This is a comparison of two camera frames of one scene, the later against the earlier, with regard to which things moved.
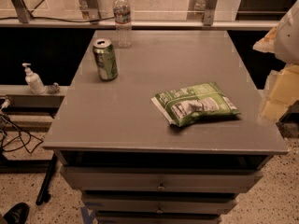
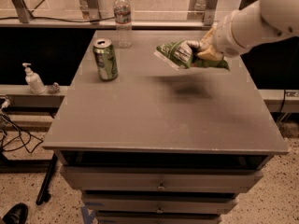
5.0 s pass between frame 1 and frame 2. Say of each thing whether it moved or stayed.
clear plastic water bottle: stayed
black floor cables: stayed
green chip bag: moved
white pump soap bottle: stayed
